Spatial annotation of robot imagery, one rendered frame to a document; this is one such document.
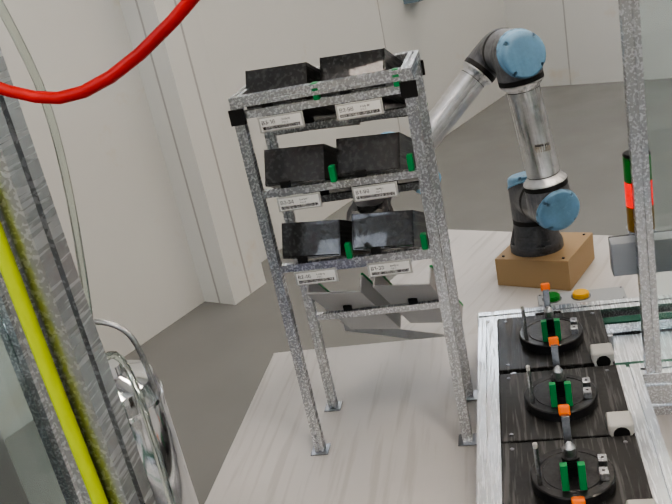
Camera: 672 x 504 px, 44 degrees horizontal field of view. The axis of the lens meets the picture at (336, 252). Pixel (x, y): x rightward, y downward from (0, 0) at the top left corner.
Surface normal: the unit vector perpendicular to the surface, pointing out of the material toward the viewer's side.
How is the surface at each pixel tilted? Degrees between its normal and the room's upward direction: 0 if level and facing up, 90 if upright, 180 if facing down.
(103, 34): 90
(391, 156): 65
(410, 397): 0
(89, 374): 90
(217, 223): 90
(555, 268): 90
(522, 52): 80
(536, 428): 0
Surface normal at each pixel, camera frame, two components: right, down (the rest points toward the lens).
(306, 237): -0.38, -0.02
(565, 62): -0.54, 0.40
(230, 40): 0.82, 0.05
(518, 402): -0.19, -0.91
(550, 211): 0.23, 0.40
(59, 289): 0.97, -0.12
